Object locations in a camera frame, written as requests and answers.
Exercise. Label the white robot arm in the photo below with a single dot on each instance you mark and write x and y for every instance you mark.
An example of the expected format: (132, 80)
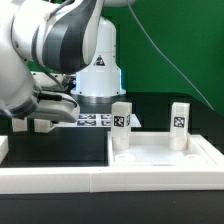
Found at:
(61, 37)

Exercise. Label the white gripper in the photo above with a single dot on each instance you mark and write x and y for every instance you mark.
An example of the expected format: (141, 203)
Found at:
(53, 104)

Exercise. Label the white sheet with tags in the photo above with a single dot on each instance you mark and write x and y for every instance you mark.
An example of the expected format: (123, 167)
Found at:
(102, 120)

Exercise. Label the white left fence bar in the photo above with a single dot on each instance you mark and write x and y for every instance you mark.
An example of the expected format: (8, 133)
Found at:
(3, 147)

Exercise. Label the white fence bar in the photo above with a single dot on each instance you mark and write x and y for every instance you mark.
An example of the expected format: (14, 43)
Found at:
(109, 179)
(3, 147)

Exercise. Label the white square table top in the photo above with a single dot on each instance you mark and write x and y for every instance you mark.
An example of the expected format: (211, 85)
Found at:
(152, 149)

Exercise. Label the white front fence bar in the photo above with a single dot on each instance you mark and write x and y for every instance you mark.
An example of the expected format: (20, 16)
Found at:
(109, 179)

